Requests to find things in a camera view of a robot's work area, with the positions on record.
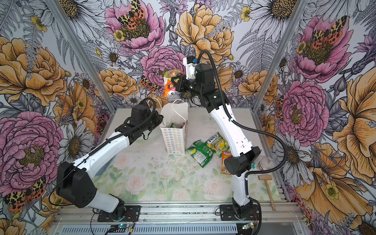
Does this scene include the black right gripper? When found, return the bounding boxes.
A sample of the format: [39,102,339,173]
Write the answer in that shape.
[171,74,204,97]

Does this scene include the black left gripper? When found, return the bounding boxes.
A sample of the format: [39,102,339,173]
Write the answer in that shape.
[140,111,163,132]

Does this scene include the red yellow Fox's fruits bag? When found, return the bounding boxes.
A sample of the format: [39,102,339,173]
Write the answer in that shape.
[162,70,183,98]

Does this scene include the white printed paper bag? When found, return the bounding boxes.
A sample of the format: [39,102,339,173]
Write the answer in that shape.
[160,99,189,156]

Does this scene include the green Fox's candy bag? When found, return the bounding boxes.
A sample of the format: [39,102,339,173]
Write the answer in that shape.
[205,132,230,156]

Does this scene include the orange snack bag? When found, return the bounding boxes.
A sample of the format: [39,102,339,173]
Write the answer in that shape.
[220,151,233,175]

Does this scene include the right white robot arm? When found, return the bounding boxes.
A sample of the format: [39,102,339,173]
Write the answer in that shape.
[172,75,260,218]

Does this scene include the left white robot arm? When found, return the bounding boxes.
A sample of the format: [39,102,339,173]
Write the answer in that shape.
[55,111,163,220]

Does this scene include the clear plastic cup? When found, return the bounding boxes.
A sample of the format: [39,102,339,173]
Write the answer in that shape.
[256,156,277,171]

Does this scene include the wooden stick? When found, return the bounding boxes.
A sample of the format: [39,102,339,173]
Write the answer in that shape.
[258,174,276,212]

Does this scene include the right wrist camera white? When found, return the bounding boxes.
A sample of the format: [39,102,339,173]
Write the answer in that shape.
[183,56,197,79]

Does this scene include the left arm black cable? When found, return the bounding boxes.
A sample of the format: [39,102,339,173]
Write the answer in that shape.
[48,97,156,206]

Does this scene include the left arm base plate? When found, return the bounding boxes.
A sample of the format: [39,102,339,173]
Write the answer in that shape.
[98,206,141,222]

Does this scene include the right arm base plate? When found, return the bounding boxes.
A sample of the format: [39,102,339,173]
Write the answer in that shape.
[219,203,261,221]

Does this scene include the aluminium front rail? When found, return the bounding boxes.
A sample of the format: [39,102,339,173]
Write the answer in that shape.
[50,201,310,235]

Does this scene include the right aluminium corner post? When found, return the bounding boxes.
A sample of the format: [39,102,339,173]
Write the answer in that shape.
[252,0,308,112]

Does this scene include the aluminium corner post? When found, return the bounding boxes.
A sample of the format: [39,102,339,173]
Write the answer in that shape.
[252,0,308,112]
[46,1,117,114]

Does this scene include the left aluminium corner post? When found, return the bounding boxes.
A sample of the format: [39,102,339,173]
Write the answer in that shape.
[46,1,117,114]

